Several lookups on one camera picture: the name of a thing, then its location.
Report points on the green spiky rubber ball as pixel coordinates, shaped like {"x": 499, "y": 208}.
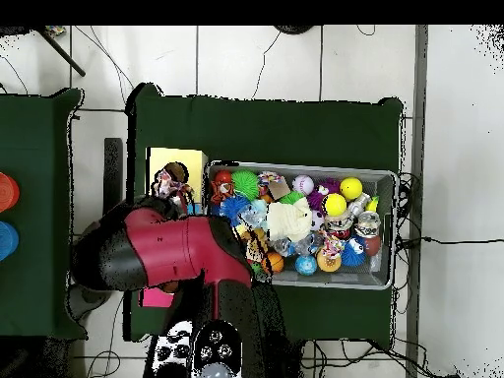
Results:
{"x": 245, "y": 184}

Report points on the purple spiky monster toy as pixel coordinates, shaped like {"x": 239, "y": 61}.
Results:
{"x": 315, "y": 197}

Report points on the white baseball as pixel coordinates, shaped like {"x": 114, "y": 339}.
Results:
{"x": 302, "y": 185}

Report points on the orange cup stack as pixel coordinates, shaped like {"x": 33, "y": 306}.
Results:
{"x": 8, "y": 193}

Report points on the tiger plush toy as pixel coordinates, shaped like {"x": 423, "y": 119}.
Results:
{"x": 220, "y": 192}

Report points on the plain yellow ball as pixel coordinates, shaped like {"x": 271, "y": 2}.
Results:
{"x": 351, "y": 189}

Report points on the blue cup stack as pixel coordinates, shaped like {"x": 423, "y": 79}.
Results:
{"x": 8, "y": 241}

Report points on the yellow tennis ball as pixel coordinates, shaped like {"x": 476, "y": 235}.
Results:
{"x": 334, "y": 204}

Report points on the green cloth on side table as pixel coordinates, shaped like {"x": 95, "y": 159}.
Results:
{"x": 35, "y": 157}

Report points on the cream waffle cloth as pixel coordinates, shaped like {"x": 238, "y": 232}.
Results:
{"x": 287, "y": 218}

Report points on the black round base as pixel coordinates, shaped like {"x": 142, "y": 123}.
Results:
{"x": 293, "y": 29}

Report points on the wooden box with three holes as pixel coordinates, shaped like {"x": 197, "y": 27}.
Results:
{"x": 193, "y": 161}

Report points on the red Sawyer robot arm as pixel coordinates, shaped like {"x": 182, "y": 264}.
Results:
{"x": 169, "y": 244}

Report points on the black rod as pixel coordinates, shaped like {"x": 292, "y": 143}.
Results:
{"x": 63, "y": 53}

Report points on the crushed silver drink can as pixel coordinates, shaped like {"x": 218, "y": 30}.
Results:
{"x": 368, "y": 224}

